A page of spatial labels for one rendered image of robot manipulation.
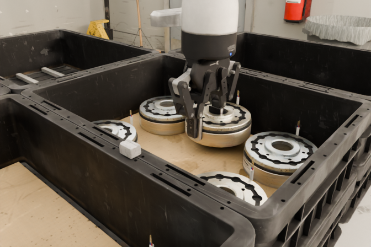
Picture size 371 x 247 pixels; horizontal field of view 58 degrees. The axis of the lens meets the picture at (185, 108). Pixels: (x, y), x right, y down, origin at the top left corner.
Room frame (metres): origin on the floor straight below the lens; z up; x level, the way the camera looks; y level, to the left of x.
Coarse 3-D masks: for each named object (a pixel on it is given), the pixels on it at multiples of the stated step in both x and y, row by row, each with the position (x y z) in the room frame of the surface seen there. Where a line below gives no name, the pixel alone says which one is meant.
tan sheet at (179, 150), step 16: (144, 144) 0.46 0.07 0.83; (160, 144) 0.46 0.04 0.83; (176, 144) 0.46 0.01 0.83; (192, 144) 0.46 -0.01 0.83; (240, 144) 0.46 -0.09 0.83; (176, 160) 0.42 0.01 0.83; (192, 160) 0.42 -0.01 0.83; (208, 160) 0.42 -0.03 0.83; (224, 160) 0.42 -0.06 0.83; (240, 160) 0.42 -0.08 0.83; (272, 192) 0.34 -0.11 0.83
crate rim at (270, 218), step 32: (128, 64) 0.58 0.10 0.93; (32, 96) 0.42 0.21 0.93; (352, 96) 0.42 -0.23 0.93; (96, 128) 0.33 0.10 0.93; (352, 128) 0.33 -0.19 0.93; (160, 160) 0.26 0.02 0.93; (320, 160) 0.26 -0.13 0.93; (224, 192) 0.22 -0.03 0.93; (288, 192) 0.22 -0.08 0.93; (256, 224) 0.19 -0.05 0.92
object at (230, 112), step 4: (204, 108) 0.48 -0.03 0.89; (208, 108) 0.48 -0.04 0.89; (224, 108) 0.48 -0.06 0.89; (228, 108) 0.48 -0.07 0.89; (204, 112) 0.46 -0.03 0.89; (208, 112) 0.46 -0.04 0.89; (228, 112) 0.46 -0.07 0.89; (232, 112) 0.46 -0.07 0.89; (208, 116) 0.46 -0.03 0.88; (212, 116) 0.45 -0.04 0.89; (216, 116) 0.45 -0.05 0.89; (220, 116) 0.45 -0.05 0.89; (224, 116) 0.45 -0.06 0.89; (228, 116) 0.45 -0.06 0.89; (232, 116) 0.46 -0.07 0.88
